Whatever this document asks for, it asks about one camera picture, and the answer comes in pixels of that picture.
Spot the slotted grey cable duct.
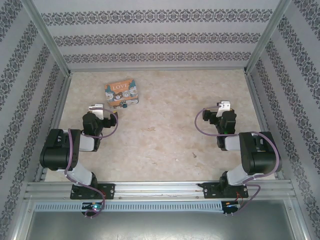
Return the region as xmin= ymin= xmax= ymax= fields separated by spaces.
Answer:
xmin=33 ymin=201 xmax=241 ymax=214

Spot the controller circuit board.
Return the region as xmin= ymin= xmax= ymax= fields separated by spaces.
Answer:
xmin=223 ymin=201 xmax=241 ymax=210
xmin=81 ymin=202 xmax=104 ymax=211

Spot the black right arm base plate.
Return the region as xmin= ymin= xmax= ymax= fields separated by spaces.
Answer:
xmin=200 ymin=182 xmax=250 ymax=200

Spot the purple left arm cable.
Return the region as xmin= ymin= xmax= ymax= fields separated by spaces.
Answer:
xmin=64 ymin=107 xmax=119 ymax=218

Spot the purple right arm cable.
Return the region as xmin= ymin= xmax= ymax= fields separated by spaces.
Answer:
xmin=195 ymin=105 xmax=280 ymax=216

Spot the orange LOVE bear print box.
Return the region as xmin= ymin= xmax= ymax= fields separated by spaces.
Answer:
xmin=103 ymin=78 xmax=141 ymax=109

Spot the aluminium mounting rail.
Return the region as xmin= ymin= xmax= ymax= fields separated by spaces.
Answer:
xmin=24 ymin=181 xmax=294 ymax=201

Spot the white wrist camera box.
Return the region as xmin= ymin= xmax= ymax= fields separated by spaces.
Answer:
xmin=88 ymin=103 xmax=106 ymax=120
xmin=215 ymin=100 xmax=232 ymax=118

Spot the aluminium table side rail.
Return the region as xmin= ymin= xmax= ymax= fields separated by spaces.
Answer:
xmin=34 ymin=72 xmax=73 ymax=183
xmin=243 ymin=71 xmax=285 ymax=180

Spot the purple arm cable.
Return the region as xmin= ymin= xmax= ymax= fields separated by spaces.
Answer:
xmin=195 ymin=105 xmax=280 ymax=216
xmin=64 ymin=107 xmax=119 ymax=218

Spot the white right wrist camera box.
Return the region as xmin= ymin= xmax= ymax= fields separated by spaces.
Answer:
xmin=215 ymin=100 xmax=232 ymax=118

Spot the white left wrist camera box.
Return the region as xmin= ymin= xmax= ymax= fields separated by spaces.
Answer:
xmin=88 ymin=103 xmax=106 ymax=120

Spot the left controller circuit board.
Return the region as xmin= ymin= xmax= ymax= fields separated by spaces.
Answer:
xmin=81 ymin=202 xmax=104 ymax=211

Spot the right controller circuit board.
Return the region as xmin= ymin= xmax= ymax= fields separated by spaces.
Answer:
xmin=223 ymin=201 xmax=241 ymax=210

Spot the grey sheet metal panel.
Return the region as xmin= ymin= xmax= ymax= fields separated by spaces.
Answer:
xmin=24 ymin=211 xmax=302 ymax=240

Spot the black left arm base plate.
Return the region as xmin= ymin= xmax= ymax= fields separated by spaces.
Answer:
xmin=70 ymin=183 xmax=116 ymax=200

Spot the aluminium frame post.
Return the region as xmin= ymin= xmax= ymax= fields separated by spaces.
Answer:
xmin=244 ymin=0 xmax=293 ymax=74
xmin=20 ymin=0 xmax=73 ymax=77

